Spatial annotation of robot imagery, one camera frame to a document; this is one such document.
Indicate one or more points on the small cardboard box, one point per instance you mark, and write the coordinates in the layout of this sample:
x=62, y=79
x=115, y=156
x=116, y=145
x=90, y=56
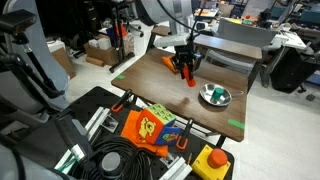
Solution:
x=63, y=61

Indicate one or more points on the orange squeeze bottle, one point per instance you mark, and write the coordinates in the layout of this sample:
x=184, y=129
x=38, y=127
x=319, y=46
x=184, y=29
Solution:
x=189, y=77

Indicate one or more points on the round metal bowl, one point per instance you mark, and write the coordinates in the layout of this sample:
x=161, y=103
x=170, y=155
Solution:
x=206, y=95

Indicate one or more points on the yellow emergency stop button box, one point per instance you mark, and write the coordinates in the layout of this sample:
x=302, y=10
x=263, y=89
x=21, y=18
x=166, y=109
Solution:
x=208, y=165

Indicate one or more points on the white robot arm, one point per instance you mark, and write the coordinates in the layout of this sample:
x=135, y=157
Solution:
x=171, y=40

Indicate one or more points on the grey office chair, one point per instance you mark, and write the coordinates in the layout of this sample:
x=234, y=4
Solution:
x=246, y=33

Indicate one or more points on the black floor stand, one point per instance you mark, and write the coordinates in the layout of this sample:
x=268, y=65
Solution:
x=120, y=40

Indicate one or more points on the green plastic cup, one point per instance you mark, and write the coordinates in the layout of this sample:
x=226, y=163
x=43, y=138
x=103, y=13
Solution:
x=217, y=94

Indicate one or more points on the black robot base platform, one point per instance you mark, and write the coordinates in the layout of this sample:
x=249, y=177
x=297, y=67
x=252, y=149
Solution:
x=83, y=106

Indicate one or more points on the large cardboard box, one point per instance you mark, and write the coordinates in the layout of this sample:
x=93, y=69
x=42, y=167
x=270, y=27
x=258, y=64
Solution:
x=106, y=53

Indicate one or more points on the black camera on tripod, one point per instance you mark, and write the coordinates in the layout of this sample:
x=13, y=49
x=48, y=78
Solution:
x=15, y=21

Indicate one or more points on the brown raised shelf board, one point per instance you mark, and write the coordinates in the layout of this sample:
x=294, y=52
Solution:
x=230, y=46

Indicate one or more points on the green tape piece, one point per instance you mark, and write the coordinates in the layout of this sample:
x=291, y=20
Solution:
x=236, y=124
x=120, y=77

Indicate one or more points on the colourful plush cube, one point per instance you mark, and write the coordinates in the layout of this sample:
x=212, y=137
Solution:
x=155, y=125

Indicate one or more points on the folded orange cloth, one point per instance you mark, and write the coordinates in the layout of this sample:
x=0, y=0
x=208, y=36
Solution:
x=168, y=61

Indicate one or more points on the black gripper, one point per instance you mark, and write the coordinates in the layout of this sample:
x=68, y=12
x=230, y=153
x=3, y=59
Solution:
x=184, y=55

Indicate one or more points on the brown wooden table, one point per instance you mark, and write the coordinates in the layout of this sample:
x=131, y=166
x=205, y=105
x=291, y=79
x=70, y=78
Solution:
x=254, y=75

